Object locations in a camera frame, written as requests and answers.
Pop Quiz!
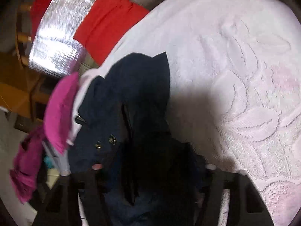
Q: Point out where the teal garment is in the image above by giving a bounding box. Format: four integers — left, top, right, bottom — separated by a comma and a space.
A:
43, 156, 55, 169

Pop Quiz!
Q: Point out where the silver foil insulation panel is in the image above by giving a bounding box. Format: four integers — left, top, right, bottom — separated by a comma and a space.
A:
29, 0, 164, 77

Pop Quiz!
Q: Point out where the magenta pillow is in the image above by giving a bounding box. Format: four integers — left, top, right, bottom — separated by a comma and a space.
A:
43, 72, 79, 155

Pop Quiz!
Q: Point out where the navy blue zip jacket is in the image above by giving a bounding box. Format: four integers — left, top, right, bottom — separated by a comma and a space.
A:
68, 53, 204, 225

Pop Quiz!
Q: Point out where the red cushion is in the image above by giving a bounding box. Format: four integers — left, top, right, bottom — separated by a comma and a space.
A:
74, 0, 149, 66

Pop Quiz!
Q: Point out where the purple fleece garment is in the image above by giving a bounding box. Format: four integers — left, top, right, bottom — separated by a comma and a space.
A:
9, 125, 47, 204

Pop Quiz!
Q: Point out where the grey garment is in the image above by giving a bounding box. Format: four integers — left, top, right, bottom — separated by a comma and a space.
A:
42, 140, 71, 176

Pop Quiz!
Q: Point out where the white embossed bed blanket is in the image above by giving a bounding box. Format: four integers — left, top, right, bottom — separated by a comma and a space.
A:
73, 0, 300, 225

